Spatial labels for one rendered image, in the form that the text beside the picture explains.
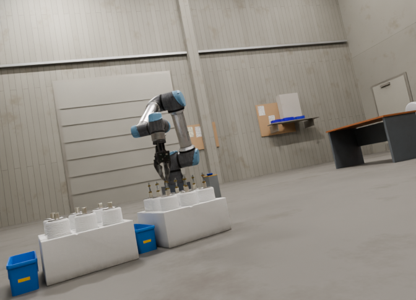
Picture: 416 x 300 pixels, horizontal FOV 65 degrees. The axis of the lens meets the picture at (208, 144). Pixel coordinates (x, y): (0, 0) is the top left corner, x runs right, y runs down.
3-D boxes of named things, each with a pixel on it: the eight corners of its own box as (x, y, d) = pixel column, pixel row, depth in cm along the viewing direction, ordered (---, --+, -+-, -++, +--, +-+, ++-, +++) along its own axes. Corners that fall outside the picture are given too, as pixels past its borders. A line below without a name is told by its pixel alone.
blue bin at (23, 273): (12, 282, 151) (8, 257, 153) (38, 275, 157) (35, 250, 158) (9, 298, 126) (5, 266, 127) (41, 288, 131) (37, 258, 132)
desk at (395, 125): (394, 162, 457) (383, 115, 463) (333, 169, 578) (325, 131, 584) (428, 155, 478) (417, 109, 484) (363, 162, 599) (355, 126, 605)
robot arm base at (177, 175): (163, 186, 238) (160, 172, 239) (183, 182, 242) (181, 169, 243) (166, 185, 223) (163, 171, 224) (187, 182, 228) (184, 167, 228)
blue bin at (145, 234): (121, 248, 186) (117, 227, 187) (139, 244, 192) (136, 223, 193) (138, 255, 161) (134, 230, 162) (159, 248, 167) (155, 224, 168)
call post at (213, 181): (211, 224, 212) (202, 177, 215) (220, 222, 216) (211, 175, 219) (217, 225, 206) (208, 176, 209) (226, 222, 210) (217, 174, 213)
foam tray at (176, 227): (141, 242, 194) (136, 212, 196) (197, 226, 216) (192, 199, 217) (169, 248, 162) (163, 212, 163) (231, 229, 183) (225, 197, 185)
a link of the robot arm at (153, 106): (146, 94, 226) (127, 126, 184) (161, 91, 224) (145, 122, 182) (151, 110, 232) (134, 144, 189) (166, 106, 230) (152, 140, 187)
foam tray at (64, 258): (42, 271, 166) (37, 235, 168) (119, 249, 186) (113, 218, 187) (46, 286, 133) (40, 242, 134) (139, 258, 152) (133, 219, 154)
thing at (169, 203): (178, 227, 180) (173, 194, 181) (186, 228, 171) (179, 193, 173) (162, 231, 175) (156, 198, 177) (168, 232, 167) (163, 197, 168)
